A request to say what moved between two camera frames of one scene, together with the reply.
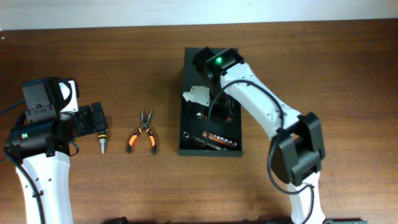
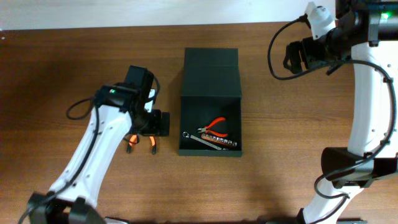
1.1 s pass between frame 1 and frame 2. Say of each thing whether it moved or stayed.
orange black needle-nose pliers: stayed
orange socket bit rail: stayed
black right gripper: moved
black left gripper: moved
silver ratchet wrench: stayed
